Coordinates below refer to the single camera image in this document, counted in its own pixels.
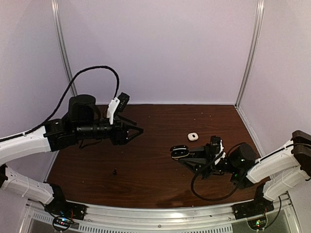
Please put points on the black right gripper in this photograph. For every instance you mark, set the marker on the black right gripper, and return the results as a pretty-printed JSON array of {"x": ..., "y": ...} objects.
[{"x": 206, "y": 163}]

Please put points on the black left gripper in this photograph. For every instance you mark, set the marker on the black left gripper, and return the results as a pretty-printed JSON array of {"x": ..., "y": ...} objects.
[{"x": 121, "y": 137}]

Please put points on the black round cap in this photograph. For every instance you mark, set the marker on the black round cap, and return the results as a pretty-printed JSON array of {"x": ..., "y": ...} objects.
[{"x": 179, "y": 151}]

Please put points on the white earbud charging case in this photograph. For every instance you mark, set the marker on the white earbud charging case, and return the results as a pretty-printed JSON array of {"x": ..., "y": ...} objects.
[{"x": 193, "y": 136}]

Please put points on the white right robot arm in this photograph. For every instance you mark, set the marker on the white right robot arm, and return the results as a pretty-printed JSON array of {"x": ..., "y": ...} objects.
[{"x": 291, "y": 162}]

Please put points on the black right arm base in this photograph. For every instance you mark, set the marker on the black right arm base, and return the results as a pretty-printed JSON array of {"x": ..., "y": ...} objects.
[{"x": 255, "y": 210}]

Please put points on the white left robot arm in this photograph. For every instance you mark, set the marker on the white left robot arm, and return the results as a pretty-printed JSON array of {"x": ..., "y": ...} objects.
[{"x": 83, "y": 121}]

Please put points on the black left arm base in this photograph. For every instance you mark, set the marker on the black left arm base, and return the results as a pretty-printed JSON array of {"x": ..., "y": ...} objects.
[{"x": 63, "y": 212}]

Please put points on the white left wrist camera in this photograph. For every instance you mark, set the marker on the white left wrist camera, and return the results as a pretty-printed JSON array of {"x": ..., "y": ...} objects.
[{"x": 117, "y": 105}]

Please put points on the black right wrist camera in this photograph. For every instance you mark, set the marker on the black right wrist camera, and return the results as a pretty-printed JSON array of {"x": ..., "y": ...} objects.
[{"x": 216, "y": 148}]

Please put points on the aluminium front table rail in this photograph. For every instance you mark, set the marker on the aluminium front table rail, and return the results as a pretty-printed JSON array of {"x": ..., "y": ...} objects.
[{"x": 206, "y": 219}]

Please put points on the left aluminium corner post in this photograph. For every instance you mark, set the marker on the left aluminium corner post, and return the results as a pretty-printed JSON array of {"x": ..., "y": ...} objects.
[{"x": 61, "y": 40}]

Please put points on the aluminium corner post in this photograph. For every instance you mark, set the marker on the aluminium corner post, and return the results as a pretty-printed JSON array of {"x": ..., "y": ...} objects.
[
  {"x": 259, "y": 15},
  {"x": 61, "y": 40}
]

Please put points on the right aluminium corner post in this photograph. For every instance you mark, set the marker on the right aluminium corner post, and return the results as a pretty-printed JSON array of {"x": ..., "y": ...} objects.
[{"x": 259, "y": 15}]

